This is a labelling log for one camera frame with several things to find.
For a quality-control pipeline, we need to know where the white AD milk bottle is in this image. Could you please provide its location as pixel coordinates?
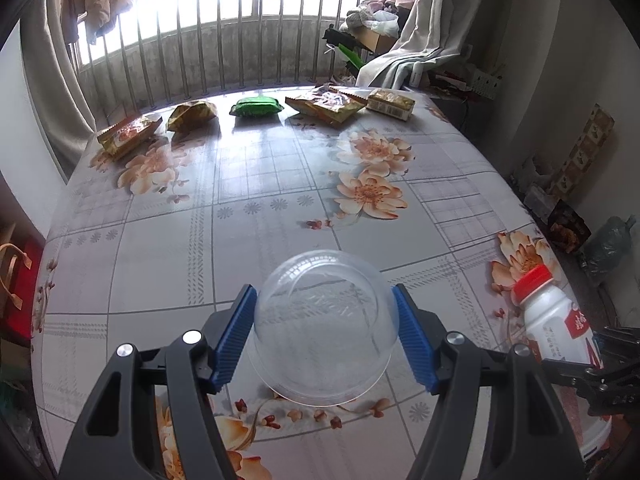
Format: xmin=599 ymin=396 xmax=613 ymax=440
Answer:
xmin=511 ymin=263 xmax=611 ymax=460

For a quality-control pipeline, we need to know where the clear plastic dome lid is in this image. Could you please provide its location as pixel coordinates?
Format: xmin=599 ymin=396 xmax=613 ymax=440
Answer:
xmin=247 ymin=249 xmax=399 ymax=408

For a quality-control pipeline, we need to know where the green plastic bag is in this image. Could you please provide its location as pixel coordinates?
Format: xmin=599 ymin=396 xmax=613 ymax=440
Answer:
xmin=582 ymin=214 xmax=637 ymax=285

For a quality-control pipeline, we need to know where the floral table cloth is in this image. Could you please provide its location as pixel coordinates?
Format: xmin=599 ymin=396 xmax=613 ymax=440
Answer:
xmin=32 ymin=96 xmax=552 ymax=464

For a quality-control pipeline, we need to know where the gold snack packet left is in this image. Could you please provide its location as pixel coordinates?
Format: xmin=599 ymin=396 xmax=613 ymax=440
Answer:
xmin=98 ymin=113 xmax=163 ymax=160

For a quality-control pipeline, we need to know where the white power strip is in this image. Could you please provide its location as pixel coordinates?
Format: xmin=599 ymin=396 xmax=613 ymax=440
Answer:
xmin=468 ymin=67 xmax=502 ymax=101

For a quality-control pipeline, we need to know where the crumpled gold wrapper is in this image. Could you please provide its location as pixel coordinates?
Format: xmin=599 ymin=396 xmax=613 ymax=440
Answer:
xmin=166 ymin=101 xmax=217 ymax=133

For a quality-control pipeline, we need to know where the left beige curtain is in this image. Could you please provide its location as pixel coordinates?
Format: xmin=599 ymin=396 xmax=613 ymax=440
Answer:
xmin=21 ymin=0 xmax=96 ymax=179

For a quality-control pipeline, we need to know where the yellow small carton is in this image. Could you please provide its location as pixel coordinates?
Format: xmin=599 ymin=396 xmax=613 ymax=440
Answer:
xmin=367 ymin=89 xmax=416 ymax=122

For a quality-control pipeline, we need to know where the green snack packet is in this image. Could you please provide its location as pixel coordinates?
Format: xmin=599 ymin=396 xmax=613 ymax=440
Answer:
xmin=229 ymin=96 xmax=283 ymax=117

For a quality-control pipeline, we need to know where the open gold snack packet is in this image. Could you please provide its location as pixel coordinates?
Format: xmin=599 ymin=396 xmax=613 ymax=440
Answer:
xmin=285 ymin=84 xmax=368 ymax=128

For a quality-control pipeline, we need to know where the grey curtain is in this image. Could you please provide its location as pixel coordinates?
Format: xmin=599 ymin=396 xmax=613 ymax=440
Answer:
xmin=357 ymin=0 xmax=482 ymax=90

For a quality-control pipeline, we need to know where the metal balcony railing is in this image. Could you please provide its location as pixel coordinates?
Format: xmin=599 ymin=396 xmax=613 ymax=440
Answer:
xmin=70 ymin=0 xmax=363 ymax=127

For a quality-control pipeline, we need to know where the cardboard box with clutter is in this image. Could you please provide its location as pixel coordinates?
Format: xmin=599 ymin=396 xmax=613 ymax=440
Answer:
xmin=322 ymin=9 xmax=399 ymax=70

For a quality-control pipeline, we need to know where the red bag with handles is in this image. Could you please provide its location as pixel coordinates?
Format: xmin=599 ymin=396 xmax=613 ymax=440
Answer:
xmin=1 ymin=223 xmax=43 ymax=347

